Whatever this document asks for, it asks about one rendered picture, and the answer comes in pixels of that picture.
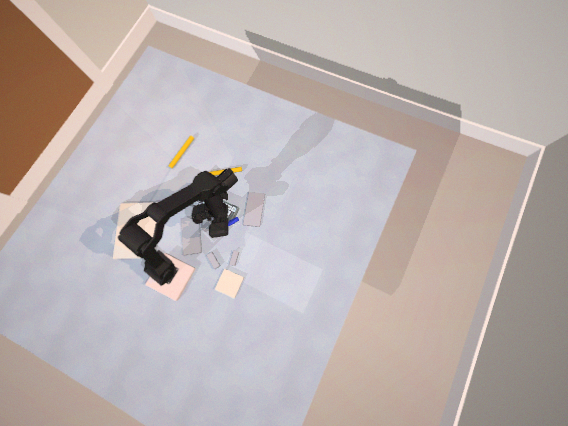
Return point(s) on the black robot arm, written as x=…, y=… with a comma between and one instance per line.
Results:
x=205, y=187

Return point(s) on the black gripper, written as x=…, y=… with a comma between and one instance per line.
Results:
x=219, y=225

